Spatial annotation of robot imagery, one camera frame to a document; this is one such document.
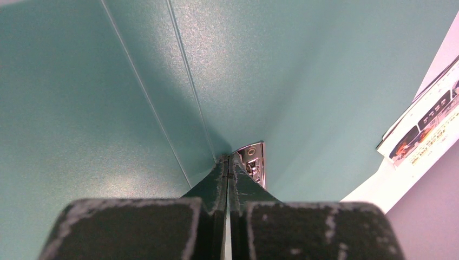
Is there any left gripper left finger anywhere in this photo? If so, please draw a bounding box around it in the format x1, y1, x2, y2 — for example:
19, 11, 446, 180
39, 155, 229, 259

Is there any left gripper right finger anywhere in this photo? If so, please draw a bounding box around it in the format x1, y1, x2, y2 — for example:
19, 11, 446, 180
228, 154, 405, 259

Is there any printed paper file top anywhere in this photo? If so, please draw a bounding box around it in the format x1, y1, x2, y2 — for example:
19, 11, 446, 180
376, 57, 458, 167

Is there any teal green folder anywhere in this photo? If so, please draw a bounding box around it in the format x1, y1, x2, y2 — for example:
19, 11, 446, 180
1, 1, 458, 259

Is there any metal folder clip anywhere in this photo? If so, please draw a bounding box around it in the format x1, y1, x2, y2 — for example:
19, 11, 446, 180
233, 141, 266, 189

